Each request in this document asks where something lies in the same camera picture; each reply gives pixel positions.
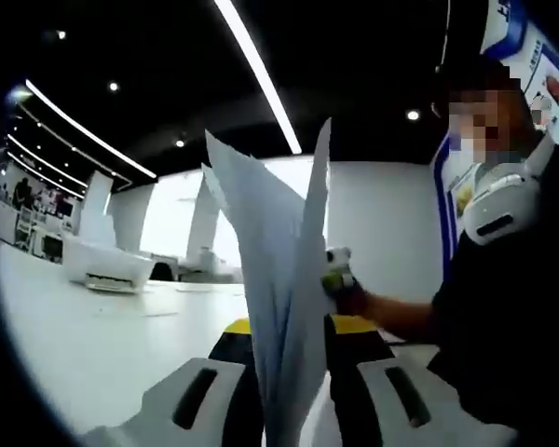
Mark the white printer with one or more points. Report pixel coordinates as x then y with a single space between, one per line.
102 261

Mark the worn white chest device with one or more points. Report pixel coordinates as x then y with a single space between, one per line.
503 205

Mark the person's right hand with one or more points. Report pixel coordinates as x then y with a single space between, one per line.
354 300

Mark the white table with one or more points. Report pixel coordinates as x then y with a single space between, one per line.
98 335

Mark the white office chair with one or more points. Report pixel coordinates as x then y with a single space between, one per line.
24 228

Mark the long ceiling light strip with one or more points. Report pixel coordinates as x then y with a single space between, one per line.
256 74

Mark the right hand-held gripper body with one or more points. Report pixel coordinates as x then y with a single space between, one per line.
339 258

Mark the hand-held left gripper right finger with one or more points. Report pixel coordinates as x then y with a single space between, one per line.
354 349

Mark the black office chair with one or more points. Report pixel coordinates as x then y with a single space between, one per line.
162 271

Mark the operator in black shirt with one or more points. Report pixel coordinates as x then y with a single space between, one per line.
517 326

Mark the bright window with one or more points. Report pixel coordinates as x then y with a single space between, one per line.
167 209
223 242

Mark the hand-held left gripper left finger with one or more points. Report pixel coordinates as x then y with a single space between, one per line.
233 354

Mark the stack of white printing papers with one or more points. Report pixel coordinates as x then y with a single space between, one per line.
284 279

